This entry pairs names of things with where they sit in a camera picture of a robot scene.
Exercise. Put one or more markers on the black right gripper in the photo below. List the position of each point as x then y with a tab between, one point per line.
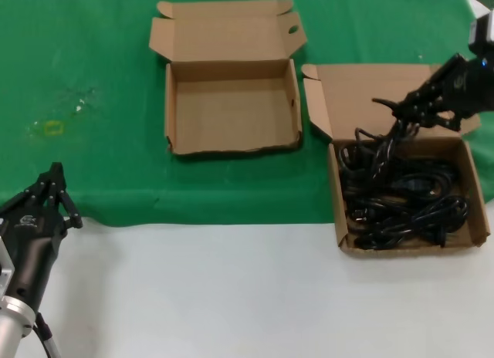
476	88

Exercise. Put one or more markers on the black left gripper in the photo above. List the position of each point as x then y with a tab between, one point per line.
34	234

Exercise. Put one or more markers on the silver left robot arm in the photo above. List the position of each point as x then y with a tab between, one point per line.
11	323

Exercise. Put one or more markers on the cardboard box with round hole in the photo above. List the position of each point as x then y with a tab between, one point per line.
231	115

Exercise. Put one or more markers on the green tablecloth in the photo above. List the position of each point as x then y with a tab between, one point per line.
116	161

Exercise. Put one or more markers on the white sheet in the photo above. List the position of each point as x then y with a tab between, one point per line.
474	2

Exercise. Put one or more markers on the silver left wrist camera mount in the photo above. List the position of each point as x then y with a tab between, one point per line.
4	265

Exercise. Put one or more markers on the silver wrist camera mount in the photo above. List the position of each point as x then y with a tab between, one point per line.
482	32
4	265

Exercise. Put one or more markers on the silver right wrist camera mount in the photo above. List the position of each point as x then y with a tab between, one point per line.
482	32

